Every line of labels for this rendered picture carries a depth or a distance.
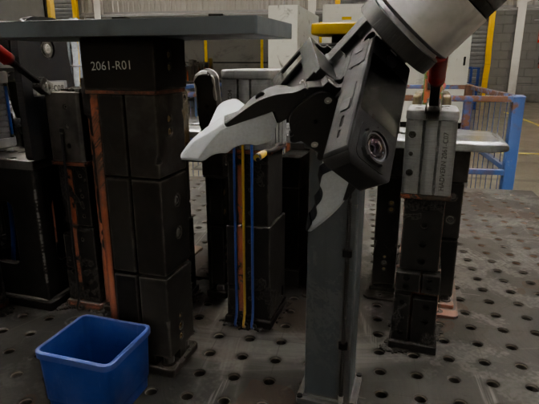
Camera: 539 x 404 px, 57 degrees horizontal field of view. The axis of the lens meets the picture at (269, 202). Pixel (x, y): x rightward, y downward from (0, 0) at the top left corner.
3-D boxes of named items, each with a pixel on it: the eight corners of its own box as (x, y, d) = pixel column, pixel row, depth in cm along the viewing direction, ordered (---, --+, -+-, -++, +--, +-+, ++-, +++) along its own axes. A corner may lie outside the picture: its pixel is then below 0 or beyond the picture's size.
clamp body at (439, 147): (443, 325, 82) (467, 104, 72) (445, 362, 72) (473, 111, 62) (384, 316, 85) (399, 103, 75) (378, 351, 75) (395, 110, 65)
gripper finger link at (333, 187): (329, 199, 54) (342, 127, 48) (338, 238, 50) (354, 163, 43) (300, 199, 54) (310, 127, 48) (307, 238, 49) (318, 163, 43)
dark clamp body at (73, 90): (143, 287, 96) (128, 85, 86) (102, 320, 84) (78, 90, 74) (96, 280, 100) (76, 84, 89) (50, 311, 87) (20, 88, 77)
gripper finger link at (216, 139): (185, 130, 47) (280, 105, 46) (181, 167, 43) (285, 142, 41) (173, 102, 45) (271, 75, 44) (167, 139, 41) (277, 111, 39)
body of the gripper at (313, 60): (324, 124, 50) (418, 32, 44) (338, 178, 43) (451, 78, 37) (265, 82, 46) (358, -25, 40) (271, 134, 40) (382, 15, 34)
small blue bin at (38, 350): (157, 383, 67) (153, 325, 65) (115, 434, 58) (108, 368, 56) (90, 369, 71) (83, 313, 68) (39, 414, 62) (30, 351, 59)
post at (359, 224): (362, 378, 68) (382, 44, 56) (354, 414, 62) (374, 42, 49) (308, 369, 71) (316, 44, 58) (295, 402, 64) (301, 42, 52)
